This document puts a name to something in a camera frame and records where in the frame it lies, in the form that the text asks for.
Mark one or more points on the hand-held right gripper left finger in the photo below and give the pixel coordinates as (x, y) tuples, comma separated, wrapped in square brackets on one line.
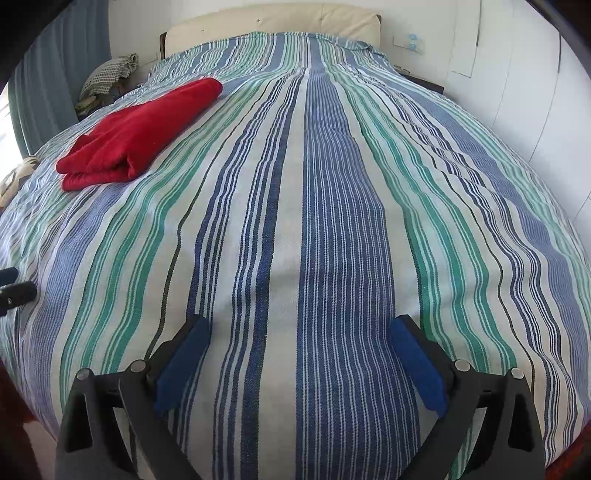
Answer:
[(182, 369)]

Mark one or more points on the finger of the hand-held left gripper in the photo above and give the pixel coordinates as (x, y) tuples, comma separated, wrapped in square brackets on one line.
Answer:
[(8, 276), (18, 295)]

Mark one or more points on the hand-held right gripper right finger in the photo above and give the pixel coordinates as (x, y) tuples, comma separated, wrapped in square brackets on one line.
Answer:
[(420, 369)]

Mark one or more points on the red knitted sweater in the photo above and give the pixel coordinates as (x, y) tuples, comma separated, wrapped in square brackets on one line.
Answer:
[(134, 134)]

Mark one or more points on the white printed cloth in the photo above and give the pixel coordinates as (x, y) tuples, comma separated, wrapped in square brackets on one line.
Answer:
[(18, 177)]

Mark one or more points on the striped blue green blanket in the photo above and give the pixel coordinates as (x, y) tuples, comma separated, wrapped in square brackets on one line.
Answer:
[(323, 207)]

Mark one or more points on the blue grey curtain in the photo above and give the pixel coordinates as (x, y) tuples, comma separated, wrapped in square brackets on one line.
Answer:
[(51, 83)]

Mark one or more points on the checked cloth pile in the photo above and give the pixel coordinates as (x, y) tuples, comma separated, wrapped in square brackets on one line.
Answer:
[(108, 74)]

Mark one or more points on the white wardrobe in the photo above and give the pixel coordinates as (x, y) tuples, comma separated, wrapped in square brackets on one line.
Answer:
[(545, 115)]

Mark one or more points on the dark wooden nightstand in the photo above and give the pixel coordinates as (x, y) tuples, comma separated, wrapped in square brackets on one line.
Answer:
[(427, 85)]

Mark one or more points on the cream padded headboard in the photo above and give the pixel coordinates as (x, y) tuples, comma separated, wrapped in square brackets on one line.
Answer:
[(277, 21)]

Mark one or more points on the white wall socket panel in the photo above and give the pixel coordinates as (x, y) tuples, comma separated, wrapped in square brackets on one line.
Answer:
[(408, 41)]

